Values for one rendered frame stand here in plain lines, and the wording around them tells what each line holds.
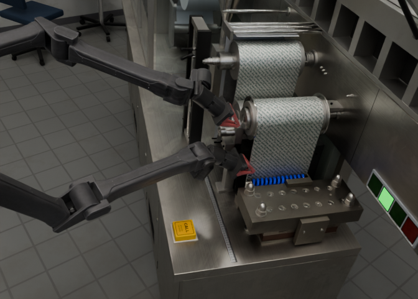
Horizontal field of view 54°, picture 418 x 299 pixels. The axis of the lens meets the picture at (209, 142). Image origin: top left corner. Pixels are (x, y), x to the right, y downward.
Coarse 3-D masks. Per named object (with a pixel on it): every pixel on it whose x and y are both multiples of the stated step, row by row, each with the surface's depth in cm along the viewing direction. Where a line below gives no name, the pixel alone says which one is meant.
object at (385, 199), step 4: (384, 188) 121; (384, 192) 121; (380, 196) 123; (384, 196) 121; (388, 196) 120; (380, 200) 123; (384, 200) 121; (388, 200) 120; (392, 200) 118; (384, 204) 121; (388, 204) 120; (388, 208) 120
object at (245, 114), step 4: (244, 108) 135; (248, 108) 135; (244, 112) 135; (248, 112) 133; (240, 116) 139; (244, 116) 136; (248, 116) 133; (240, 120) 140; (244, 120) 136; (248, 120) 133; (244, 124) 135; (248, 124) 134; (244, 128) 136; (248, 128) 135
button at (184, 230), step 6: (174, 222) 140; (180, 222) 141; (186, 222) 141; (192, 222) 141; (174, 228) 138; (180, 228) 139; (186, 228) 139; (192, 228) 139; (174, 234) 138; (180, 234) 136; (186, 234) 137; (192, 234) 137; (180, 240) 137
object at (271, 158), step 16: (256, 144) 136; (272, 144) 138; (288, 144) 140; (304, 144) 141; (256, 160) 141; (272, 160) 143; (288, 160) 144; (304, 160) 146; (256, 176) 146; (272, 176) 148; (288, 176) 149
